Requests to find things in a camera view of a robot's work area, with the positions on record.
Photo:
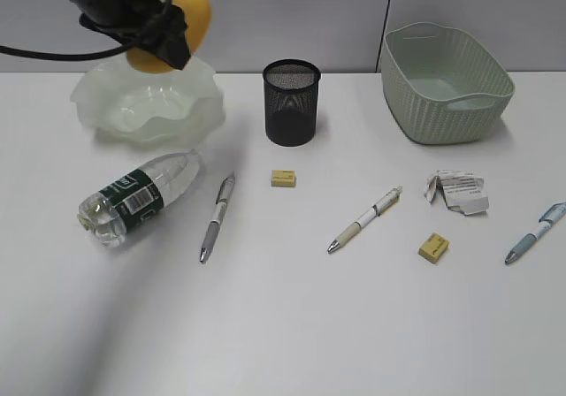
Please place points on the beige grip white pen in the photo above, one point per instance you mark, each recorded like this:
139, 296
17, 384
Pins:
374, 211

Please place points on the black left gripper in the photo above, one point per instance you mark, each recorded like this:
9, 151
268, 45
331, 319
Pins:
163, 48

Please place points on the translucent green wavy plate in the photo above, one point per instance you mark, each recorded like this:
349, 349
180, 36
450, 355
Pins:
179, 108

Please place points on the yellow eraser near holder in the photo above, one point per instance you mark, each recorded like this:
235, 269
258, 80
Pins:
281, 178

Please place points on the clear plastic water bottle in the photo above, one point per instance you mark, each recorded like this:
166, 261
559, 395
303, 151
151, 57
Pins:
126, 203

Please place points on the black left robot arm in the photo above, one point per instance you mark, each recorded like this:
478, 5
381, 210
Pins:
125, 13

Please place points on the grey grip white pen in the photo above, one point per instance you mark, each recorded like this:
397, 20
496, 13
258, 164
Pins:
221, 203

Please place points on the yellow mango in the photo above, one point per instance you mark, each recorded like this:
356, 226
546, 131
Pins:
198, 17

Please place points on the yellow eraser right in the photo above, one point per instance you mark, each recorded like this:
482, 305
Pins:
433, 248

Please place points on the white waste paper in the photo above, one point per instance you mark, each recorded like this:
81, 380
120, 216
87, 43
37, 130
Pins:
463, 192

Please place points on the blue grip pen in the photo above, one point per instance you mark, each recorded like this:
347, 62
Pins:
552, 216

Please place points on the light green plastic basket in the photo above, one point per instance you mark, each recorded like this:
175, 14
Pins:
442, 85

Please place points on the black mesh pen holder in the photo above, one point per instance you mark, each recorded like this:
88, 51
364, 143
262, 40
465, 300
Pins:
290, 101

